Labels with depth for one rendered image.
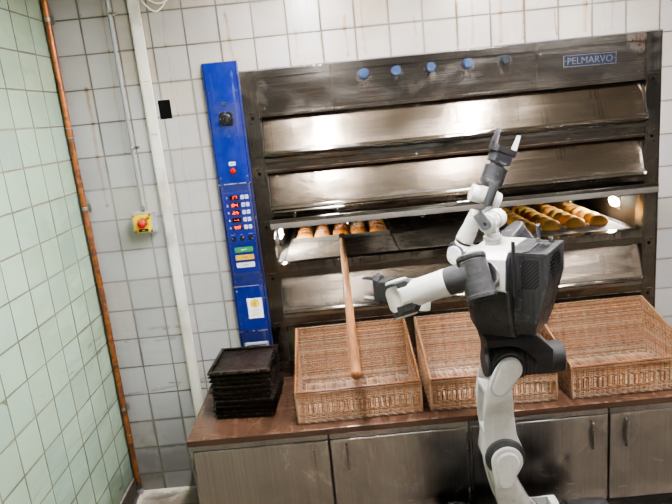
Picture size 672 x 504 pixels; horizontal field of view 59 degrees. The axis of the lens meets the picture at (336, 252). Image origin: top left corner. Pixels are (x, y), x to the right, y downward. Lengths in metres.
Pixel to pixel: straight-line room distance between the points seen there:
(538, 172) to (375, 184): 0.78
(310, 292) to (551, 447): 1.30
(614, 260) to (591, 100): 0.79
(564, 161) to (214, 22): 1.75
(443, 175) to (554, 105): 0.60
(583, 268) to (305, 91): 1.61
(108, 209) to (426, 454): 1.86
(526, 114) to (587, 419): 1.39
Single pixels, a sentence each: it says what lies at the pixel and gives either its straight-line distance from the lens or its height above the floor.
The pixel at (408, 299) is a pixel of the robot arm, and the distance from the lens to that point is 1.95.
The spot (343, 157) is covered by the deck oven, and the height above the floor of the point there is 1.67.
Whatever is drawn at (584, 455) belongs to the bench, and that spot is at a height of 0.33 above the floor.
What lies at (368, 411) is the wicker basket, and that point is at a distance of 2.68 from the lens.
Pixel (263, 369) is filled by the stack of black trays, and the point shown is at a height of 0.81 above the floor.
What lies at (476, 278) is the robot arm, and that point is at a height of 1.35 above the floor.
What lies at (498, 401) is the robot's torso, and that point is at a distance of 2.22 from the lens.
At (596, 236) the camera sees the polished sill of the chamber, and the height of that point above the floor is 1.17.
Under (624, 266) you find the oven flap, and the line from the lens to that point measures 3.29.
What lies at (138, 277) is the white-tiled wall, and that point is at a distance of 3.10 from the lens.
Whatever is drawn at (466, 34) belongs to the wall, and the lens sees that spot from 2.94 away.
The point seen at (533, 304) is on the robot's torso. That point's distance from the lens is 2.02.
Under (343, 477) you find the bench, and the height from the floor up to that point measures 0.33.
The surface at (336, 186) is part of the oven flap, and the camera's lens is 2.87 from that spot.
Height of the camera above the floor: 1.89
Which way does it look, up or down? 13 degrees down
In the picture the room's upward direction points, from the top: 6 degrees counter-clockwise
